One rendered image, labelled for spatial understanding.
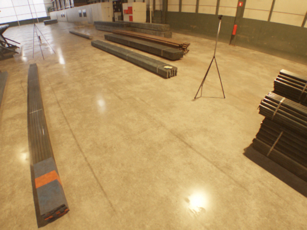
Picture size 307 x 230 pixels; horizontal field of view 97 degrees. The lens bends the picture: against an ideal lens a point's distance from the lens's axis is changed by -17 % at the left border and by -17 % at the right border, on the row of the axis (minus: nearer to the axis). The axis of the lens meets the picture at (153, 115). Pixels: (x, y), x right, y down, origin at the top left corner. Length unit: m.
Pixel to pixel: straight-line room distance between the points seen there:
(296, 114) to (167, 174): 1.72
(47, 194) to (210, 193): 1.77
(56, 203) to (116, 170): 0.76
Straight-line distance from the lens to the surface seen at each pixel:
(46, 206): 1.96
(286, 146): 2.41
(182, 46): 6.79
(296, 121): 2.36
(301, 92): 2.70
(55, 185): 2.05
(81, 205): 2.00
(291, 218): 2.31
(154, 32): 10.53
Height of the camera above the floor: 1.71
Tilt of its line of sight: 36 degrees down
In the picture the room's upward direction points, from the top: straight up
